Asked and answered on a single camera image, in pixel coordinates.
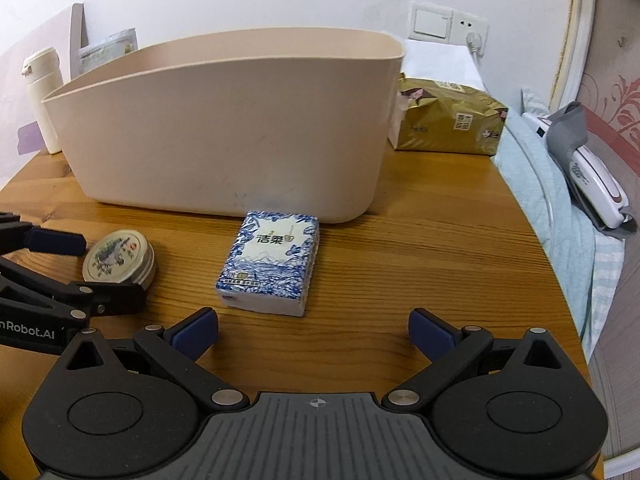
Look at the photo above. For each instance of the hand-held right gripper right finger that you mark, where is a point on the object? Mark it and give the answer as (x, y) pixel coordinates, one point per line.
(425, 332)

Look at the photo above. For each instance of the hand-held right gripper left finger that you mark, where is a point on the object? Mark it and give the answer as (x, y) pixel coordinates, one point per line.
(197, 337)

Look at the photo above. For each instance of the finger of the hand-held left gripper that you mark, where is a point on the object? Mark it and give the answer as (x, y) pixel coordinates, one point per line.
(117, 300)
(55, 242)

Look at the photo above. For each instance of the round metal tin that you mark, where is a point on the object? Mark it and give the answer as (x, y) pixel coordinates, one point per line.
(117, 255)

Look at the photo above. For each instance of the blue white tissue packet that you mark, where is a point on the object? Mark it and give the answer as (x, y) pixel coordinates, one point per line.
(270, 260)

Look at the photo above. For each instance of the beige plastic basin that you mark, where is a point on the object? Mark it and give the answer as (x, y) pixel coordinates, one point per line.
(225, 135)

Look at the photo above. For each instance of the white thermos bottle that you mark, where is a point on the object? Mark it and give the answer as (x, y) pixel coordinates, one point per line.
(45, 100)

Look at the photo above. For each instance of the light blue blanket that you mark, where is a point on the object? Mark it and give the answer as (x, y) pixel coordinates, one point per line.
(540, 175)

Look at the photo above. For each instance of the banana snack bag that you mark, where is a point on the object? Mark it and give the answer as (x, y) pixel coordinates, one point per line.
(105, 50)

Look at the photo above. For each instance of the gold tissue pack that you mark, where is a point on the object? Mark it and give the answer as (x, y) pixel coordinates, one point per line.
(450, 120)

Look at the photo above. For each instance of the white handheld appliance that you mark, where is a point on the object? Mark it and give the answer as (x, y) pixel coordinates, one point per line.
(595, 180)

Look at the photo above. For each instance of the white paper box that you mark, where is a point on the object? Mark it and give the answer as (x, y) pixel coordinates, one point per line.
(440, 62)

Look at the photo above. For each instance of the floral bed headboard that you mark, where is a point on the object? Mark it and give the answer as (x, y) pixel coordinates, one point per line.
(607, 35)

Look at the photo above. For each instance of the white wall socket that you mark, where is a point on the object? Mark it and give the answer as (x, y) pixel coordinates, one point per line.
(467, 22)

